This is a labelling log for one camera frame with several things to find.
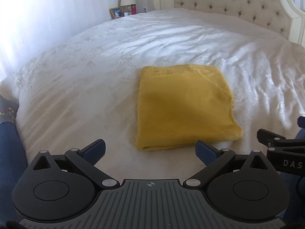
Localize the yellow knit sweater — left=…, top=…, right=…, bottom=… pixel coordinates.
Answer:
left=135, top=64, right=243, bottom=151

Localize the cream tufted headboard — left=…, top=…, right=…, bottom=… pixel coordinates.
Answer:
left=153, top=0, right=304, bottom=46

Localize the red bottle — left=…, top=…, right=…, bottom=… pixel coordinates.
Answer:
left=130, top=4, right=137, bottom=15

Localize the wooden picture frame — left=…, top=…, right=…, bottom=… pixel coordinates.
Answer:
left=109, top=7, right=124, bottom=20

